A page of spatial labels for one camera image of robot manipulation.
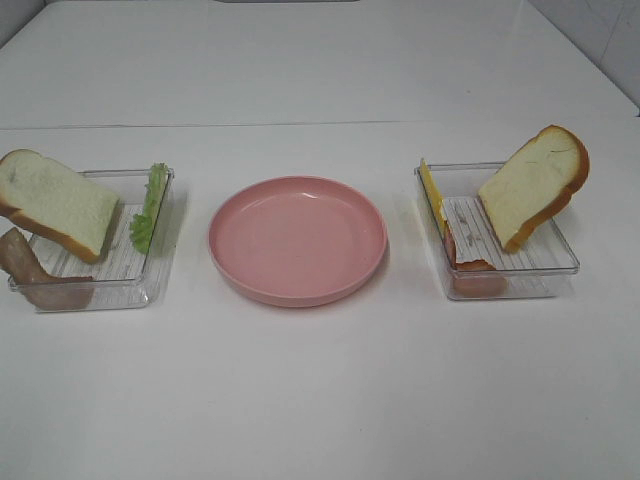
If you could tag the pink round plate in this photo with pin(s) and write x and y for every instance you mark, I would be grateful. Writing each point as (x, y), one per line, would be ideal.
(297, 241)

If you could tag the clear right plastic tray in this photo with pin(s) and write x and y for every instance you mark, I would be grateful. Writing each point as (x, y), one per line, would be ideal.
(541, 268)

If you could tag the green lettuce leaf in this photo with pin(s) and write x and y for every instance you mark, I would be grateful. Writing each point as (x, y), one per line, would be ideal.
(142, 225)

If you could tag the clear left plastic tray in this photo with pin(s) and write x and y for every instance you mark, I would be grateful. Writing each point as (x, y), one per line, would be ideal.
(124, 277)

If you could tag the clear plastic tray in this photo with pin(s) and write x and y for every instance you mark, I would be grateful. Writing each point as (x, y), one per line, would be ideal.
(124, 277)
(541, 268)

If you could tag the yellow cheese slice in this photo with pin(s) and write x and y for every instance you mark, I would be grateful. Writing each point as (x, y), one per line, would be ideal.
(434, 196)

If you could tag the white bread slice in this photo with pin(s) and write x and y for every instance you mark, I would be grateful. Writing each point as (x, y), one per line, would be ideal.
(45, 197)
(535, 184)

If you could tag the pink bacon strip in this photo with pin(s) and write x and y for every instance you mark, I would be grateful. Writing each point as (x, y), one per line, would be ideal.
(477, 286)

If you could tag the brown bacon strip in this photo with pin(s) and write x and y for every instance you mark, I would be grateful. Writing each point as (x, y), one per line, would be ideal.
(35, 280)

